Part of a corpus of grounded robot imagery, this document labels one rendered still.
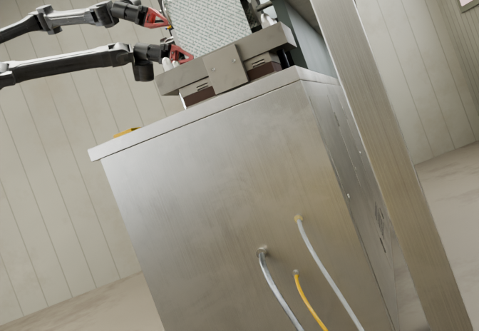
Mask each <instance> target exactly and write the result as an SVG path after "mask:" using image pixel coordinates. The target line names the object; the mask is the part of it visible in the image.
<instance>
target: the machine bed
mask: <svg viewBox="0 0 479 331"><path fill-rule="evenodd" d="M299 80H302V81H311V82H316V83H325V84H330V85H335V86H341V84H340V82H339V79H337V78H333V77H330V76H326V75H324V74H321V73H317V72H314V71H310V70H308V69H305V68H302V67H299V66H291V67H289V68H286V69H284V70H282V71H279V72H277V73H274V74H272V75H270V76H267V77H264V78H262V79H260V80H258V81H255V82H252V83H249V84H247V85H245V86H242V87H240V88H237V89H235V90H233V91H230V92H228V93H225V94H222V95H221V96H218V97H216V98H213V99H210V100H208V101H205V102H203V103H200V104H198V105H196V106H193V107H191V108H188V109H186V110H184V111H181V112H179V113H176V114H174V115H171V116H168V117H167V118H164V119H161V120H159V121H156V122H154V123H151V124H149V125H147V126H144V127H142V128H139V129H137V130H134V131H131V132H129V133H126V134H125V135H122V136H119V137H117V138H114V139H112V140H110V141H107V142H105V143H102V144H100V145H98V146H95V147H92V148H89V149H88V154H89V156H90V158H91V161H92V162H94V161H99V160H100V159H102V158H105V157H106V156H109V155H112V154H114V153H117V152H119V151H122V150H125V149H126V148H129V147H132V146H135V145H137V144H139V143H142V142H144V141H147V140H150V139H151V138H154V137H157V136H160V135H162V134H164V133H167V132H170V131H173V130H175V129H177V128H180V127H182V126H185V125H187V124H189V123H193V122H195V121H198V120H200V119H202V118H205V117H208V116H211V115H212V114H215V113H218V112H220V111H223V110H225V109H228V108H231V107H233V106H236V105H238V104H240V103H243V102H245V101H248V100H250V99H253V98H256V97H258V96H261V95H263V94H266V93H269V92H270V91H273V90H276V89H278V88H281V87H283V86H286V85H288V84H291V83H294V82H296V81H299Z"/></svg>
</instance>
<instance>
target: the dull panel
mask: <svg viewBox="0 0 479 331"><path fill-rule="evenodd" d="M272 5H273V7H274V10H275V12H276V15H277V18H278V20H279V21H281V22H282V23H283V24H284V25H286V26H287V27H289V28H290V29H291V32H292V35H293V37H294V40H295V43H296V45H297V47H296V48H295V49H292V50H290V54H291V55H292V59H293V61H294V65H295V66H299V67H302V68H305V69H308V70H310V71H314V72H317V73H321V74H324V75H326V76H330V77H333V78H337V79H338V76H337V74H336V71H335V68H334V65H333V63H332V60H331V57H330V55H329V51H328V49H327V47H326V43H325V41H324V38H323V37H322V36H321V35H320V34H319V33H318V32H317V31H316V30H315V29H314V28H313V27H312V26H311V25H310V24H309V23H308V22H307V21H306V20H305V19H304V18H303V17H302V16H301V15H300V14H299V13H298V12H297V11H296V10H295V9H294V8H293V7H292V6H291V5H290V4H289V3H288V2H287V1H286V0H274V1H272Z"/></svg>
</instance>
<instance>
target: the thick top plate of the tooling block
mask: <svg viewBox="0 0 479 331"><path fill-rule="evenodd" d="M232 44H236V45H237V48H238V51H239V54H240V56H241V59H242V62H244V61H246V60H249V59H251V58H254V57H255V56H258V55H260V54H263V53H265V52H268V51H269V52H271V53H273V54H277V51H278V50H281V49H284V52H287V51H290V50H292V49H295V48H296V47H297V45H296V43H295V40H294V37H293V35H292V32H291V29H290V28H289V27H287V26H286V25H284V24H283V23H282V22H281V21H279V22H277V23H275V24H272V25H271V26H268V27H266V28H264V29H261V30H259V31H256V32H254V33H253V34H250V35H248V36H245V37H243V38H241V39H238V40H236V41H233V42H232V43H230V44H227V45H225V46H222V47H220V48H218V49H215V50H214V51H211V52H209V53H207V54H204V55H202V56H199V57H197V58H195V59H193V60H191V61H188V62H186V63H184V64H181V65H179V66H177V67H175V68H172V69H170V70H168V71H166V72H163V73H161V74H158V75H157V76H154V79H155V82H156V84H157V87H158V90H159V92H160V95H161V96H179V90H178V89H179V88H182V87H185V86H187V85H190V84H191V83H194V82H196V81H199V80H201V79H204V78H206V77H208V76H209V75H208V72H207V69H206V67H205V64H204V61H203V59H202V58H203V57H205V56H208V55H210V54H213V53H214V52H216V51H219V50H221V49H224V48H226V47H228V46H231V45H232Z"/></svg>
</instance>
